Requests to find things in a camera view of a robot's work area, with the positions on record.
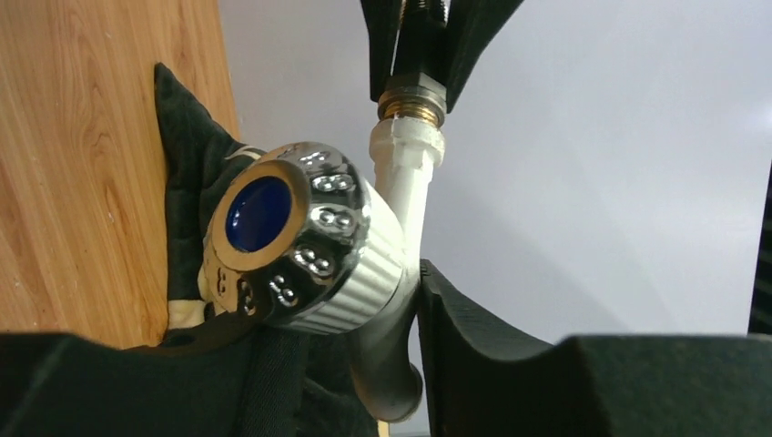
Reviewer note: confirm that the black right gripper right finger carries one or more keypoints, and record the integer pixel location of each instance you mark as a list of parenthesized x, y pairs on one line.
[(484, 377)]

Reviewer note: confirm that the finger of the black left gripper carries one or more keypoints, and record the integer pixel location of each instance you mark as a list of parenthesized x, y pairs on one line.
[(383, 20), (471, 27)]

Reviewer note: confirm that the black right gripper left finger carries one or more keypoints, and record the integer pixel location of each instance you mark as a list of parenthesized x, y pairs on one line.
[(57, 384)]

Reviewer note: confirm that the metal tee pipe fitting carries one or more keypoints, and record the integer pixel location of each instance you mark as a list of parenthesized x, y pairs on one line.
[(415, 86)]

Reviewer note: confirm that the white plastic water faucet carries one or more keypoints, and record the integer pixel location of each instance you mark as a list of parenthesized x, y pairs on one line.
[(302, 241)]

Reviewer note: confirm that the black floral plush blanket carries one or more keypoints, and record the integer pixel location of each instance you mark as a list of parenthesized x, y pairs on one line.
[(193, 199)]

